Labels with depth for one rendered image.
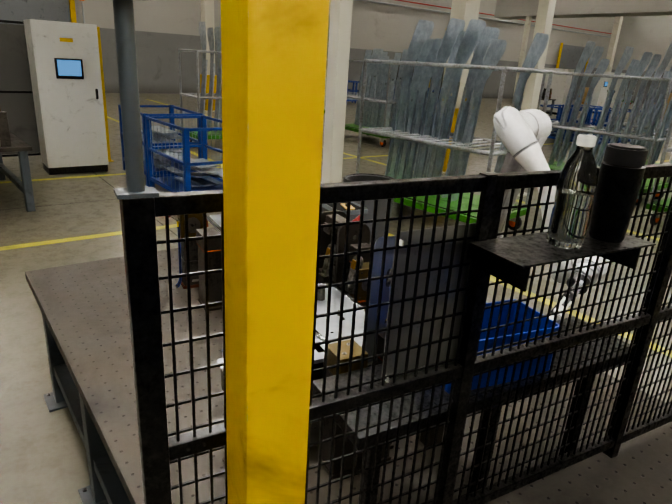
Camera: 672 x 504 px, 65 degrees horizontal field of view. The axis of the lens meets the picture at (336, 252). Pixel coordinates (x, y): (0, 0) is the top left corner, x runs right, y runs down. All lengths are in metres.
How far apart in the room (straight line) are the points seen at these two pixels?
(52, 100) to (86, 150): 0.77
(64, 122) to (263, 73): 7.80
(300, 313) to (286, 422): 0.17
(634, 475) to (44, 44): 7.84
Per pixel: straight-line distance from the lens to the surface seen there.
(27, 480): 2.75
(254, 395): 0.76
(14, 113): 9.11
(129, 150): 0.71
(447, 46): 6.53
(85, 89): 8.41
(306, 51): 0.64
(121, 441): 1.67
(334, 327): 1.56
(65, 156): 8.45
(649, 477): 1.81
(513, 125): 2.11
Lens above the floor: 1.73
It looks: 20 degrees down
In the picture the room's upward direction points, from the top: 4 degrees clockwise
